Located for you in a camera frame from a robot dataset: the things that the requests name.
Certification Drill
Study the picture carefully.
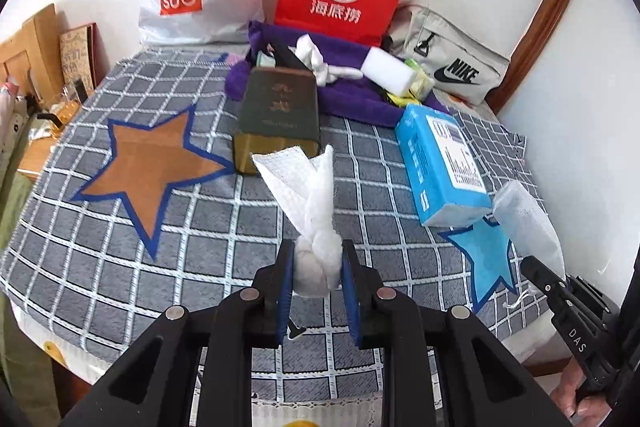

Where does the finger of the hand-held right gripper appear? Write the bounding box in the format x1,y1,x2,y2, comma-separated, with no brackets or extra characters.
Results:
519,256,573,305

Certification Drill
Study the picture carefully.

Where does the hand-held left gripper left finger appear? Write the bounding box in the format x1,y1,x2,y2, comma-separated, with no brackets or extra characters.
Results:
60,239,296,427

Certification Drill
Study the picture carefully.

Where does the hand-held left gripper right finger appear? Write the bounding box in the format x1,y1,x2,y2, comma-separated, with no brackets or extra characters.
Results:
341,239,576,427

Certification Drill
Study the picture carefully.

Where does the white tissue bundle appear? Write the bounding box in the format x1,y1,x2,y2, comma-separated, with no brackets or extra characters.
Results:
250,144,346,298

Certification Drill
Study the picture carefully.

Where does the person's right hand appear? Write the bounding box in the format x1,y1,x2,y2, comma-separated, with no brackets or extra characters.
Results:
552,354,608,425

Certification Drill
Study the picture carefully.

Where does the white printed bedsheet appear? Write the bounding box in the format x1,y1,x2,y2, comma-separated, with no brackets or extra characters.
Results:
10,297,566,427

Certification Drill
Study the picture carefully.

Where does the blue box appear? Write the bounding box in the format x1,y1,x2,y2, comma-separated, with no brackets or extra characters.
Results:
395,103,493,228

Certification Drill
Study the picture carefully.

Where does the dark green box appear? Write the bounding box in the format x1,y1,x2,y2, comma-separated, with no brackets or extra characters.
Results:
233,67,321,178

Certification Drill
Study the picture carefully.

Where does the purple towel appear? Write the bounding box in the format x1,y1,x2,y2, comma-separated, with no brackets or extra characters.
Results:
225,21,451,128

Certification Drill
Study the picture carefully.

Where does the light green packet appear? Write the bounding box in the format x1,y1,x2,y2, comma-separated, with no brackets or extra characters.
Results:
405,58,437,100

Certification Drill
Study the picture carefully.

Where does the white knotted cloth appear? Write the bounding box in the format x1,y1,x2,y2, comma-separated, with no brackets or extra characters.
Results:
295,34,362,86

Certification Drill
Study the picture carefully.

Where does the black strip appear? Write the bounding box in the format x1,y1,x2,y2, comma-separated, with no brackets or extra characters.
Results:
267,39,312,70

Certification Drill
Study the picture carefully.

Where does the white foam block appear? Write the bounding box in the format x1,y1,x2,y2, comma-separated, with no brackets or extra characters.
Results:
361,48,418,94

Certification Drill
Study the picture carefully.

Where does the grey sling bag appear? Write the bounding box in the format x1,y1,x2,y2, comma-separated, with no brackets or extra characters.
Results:
387,5,511,106

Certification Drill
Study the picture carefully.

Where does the wooden desk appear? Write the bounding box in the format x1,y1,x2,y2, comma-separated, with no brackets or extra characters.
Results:
17,97,87,180

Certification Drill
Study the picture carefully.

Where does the green cloth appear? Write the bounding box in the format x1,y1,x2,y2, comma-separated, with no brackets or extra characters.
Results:
0,114,53,268

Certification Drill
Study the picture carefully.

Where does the wooden headboard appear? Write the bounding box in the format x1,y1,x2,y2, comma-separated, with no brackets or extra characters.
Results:
0,3,63,108

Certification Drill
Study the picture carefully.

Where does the wooden door frame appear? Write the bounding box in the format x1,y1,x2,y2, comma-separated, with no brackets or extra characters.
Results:
492,0,591,112

